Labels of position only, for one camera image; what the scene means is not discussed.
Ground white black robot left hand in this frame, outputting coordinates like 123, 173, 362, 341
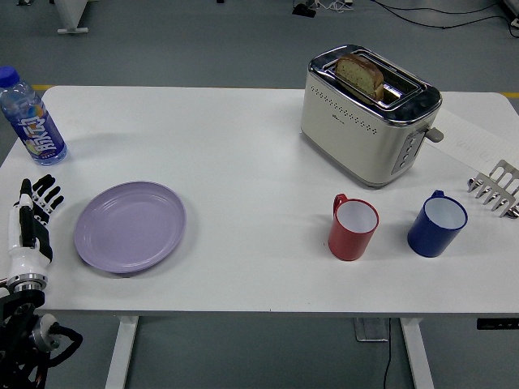
7, 173, 66, 281

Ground purple round plate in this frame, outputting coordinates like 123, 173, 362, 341
73, 181, 188, 277

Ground blue-capped drink bottle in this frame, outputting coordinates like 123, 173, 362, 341
0, 66, 69, 168

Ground white table leg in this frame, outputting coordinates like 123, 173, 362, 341
104, 315, 141, 389
398, 318, 437, 389

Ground white stand foot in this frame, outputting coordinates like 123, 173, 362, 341
54, 0, 90, 35

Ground red cup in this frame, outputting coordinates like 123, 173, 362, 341
327, 193, 380, 263

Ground cream silver toaster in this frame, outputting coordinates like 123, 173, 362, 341
299, 44, 445, 190

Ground black device on floor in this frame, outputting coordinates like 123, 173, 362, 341
291, 2, 318, 19

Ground brown bread slice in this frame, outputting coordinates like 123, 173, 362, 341
334, 53, 385, 100

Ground blue cup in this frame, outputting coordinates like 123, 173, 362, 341
406, 190, 469, 259

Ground white paper sheet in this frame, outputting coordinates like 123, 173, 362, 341
422, 106, 519, 172

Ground silver metal toast rack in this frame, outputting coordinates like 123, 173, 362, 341
465, 159, 519, 220

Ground black desk control panel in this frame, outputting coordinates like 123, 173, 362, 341
476, 318, 519, 331

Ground grey under-table bracket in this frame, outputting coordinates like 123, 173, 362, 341
354, 318, 391, 343

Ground black hanging cable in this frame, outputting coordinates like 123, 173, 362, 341
382, 318, 395, 389

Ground white floor cables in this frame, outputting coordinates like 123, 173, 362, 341
315, 0, 354, 11

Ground black floor cable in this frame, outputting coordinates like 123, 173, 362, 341
371, 0, 519, 30

